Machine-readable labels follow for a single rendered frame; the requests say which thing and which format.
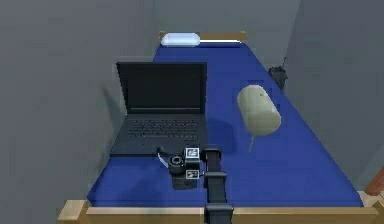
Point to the black bin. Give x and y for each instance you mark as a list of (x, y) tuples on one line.
[(278, 76)]

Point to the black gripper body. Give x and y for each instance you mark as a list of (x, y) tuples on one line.
[(176, 168)]

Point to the blue bed with wooden frame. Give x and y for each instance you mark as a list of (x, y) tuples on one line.
[(233, 150)]

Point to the red-brown wooden furniture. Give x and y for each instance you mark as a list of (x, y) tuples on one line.
[(376, 185)]

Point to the beige cylindrical pillow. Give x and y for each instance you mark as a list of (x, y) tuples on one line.
[(259, 111)]

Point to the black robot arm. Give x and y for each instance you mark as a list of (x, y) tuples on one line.
[(215, 180)]

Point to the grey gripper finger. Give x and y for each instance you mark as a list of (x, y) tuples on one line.
[(162, 158)]

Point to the pale blue pillow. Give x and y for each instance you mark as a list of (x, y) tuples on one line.
[(180, 39)]

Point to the black laptop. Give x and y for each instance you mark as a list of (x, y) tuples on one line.
[(163, 110)]

